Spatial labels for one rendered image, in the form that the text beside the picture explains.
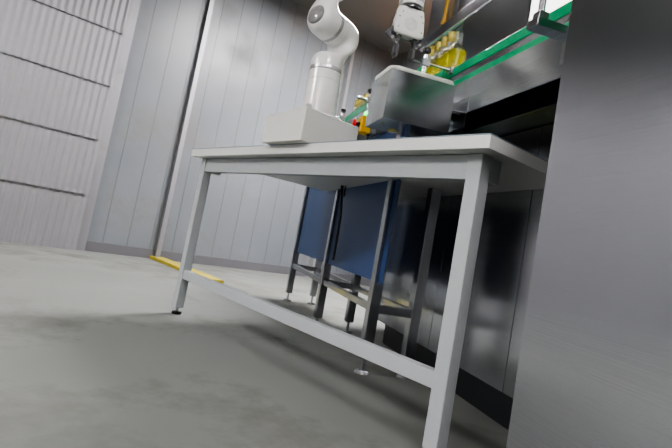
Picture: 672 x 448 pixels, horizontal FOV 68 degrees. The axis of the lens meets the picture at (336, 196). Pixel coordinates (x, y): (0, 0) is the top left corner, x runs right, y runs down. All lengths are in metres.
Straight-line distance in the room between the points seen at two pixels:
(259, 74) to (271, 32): 0.46
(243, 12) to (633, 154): 4.71
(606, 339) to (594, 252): 0.13
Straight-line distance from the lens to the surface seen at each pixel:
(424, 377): 1.26
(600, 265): 0.84
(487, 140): 1.17
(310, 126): 1.66
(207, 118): 4.92
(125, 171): 4.63
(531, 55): 1.45
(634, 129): 0.86
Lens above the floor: 0.45
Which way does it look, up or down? 5 degrees up
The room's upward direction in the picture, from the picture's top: 10 degrees clockwise
